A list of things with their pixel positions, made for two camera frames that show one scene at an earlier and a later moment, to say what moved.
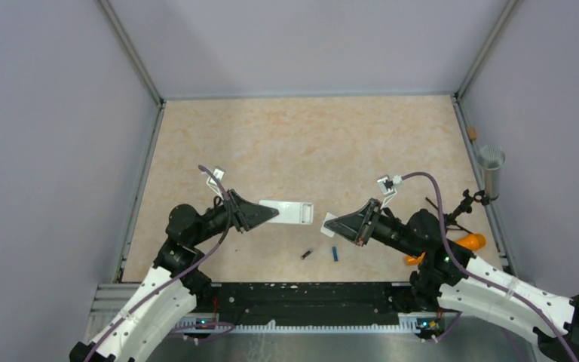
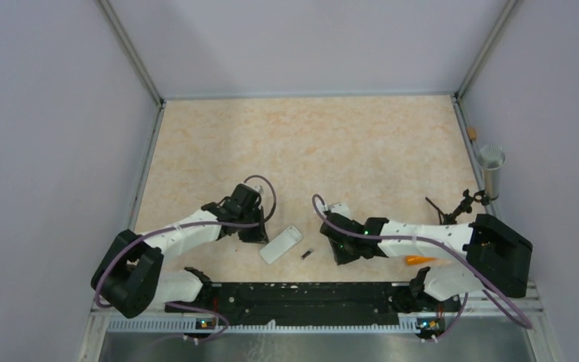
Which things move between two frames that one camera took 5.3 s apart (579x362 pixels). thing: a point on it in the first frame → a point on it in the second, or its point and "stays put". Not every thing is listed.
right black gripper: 354,226 → 341,258
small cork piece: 472,133 stays put
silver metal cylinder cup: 491,157 stays put
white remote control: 290,212 → 280,244
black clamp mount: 466,205 stays put
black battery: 307,253 stays put
